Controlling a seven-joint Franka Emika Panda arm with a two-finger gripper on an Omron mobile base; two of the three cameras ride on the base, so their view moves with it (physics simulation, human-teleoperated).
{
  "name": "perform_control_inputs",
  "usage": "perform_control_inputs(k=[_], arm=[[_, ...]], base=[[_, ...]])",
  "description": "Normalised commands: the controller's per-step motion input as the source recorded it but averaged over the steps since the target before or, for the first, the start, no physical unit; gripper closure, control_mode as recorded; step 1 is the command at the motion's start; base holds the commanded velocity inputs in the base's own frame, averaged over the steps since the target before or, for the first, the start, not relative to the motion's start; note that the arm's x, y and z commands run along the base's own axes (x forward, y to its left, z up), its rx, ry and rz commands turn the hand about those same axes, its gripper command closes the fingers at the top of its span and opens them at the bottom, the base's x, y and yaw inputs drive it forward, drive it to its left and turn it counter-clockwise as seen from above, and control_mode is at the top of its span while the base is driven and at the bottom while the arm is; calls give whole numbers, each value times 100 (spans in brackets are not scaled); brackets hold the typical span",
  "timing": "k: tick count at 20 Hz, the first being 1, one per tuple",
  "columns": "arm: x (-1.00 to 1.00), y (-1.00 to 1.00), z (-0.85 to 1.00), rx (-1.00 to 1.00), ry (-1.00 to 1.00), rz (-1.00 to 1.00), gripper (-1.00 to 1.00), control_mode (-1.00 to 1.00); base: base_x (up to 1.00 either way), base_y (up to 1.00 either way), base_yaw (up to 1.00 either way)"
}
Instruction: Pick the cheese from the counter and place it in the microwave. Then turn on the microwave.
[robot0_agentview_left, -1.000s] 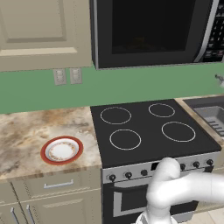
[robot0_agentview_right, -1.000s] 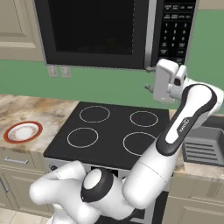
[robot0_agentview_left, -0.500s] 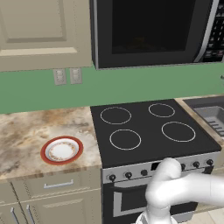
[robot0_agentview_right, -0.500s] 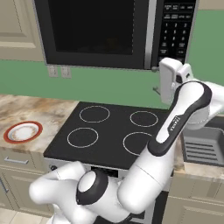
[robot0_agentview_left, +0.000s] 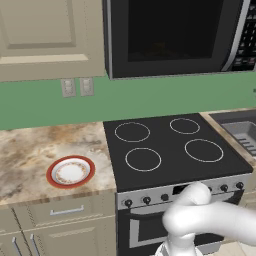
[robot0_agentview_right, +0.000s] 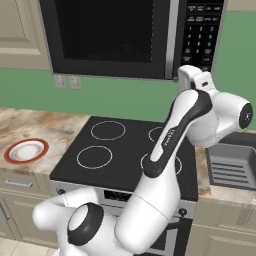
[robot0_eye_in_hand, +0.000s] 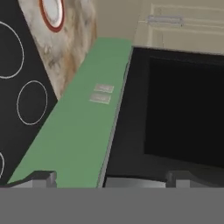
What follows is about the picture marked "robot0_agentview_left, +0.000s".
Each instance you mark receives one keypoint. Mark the black stove knob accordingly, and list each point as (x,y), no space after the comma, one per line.
(128,202)
(239,185)
(224,188)
(164,197)
(146,200)

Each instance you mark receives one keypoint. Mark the black microwave oven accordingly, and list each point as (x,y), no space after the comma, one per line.
(245,36)

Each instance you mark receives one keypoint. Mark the beige wall cupboard door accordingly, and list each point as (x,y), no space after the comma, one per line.
(43,36)

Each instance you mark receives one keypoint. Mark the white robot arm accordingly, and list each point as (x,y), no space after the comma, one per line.
(200,220)

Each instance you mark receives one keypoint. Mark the black oven door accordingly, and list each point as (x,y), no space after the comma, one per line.
(146,233)

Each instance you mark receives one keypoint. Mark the red rimmed white plate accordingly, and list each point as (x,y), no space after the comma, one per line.
(70,171)

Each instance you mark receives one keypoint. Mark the grey steel sink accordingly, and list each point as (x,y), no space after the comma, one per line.
(238,131)

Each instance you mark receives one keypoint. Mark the beige base cupboard door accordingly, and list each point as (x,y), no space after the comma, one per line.
(80,240)
(8,245)

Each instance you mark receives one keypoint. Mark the white wall outlet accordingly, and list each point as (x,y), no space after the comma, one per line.
(86,86)
(68,87)

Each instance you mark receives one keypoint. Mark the black microwave door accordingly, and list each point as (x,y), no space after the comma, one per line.
(173,30)

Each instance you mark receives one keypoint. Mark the beige drawer front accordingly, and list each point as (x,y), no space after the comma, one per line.
(93,206)

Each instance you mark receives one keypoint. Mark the black electric stove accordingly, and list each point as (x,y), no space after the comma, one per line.
(166,150)

